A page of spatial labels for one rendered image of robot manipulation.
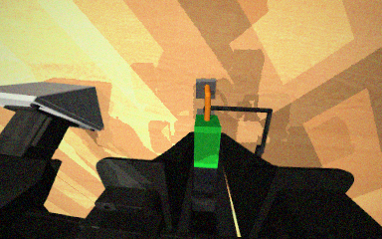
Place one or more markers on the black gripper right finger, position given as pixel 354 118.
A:
pixel 254 183

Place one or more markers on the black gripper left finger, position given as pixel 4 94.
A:
pixel 167 174

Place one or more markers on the black cord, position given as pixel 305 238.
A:
pixel 243 109

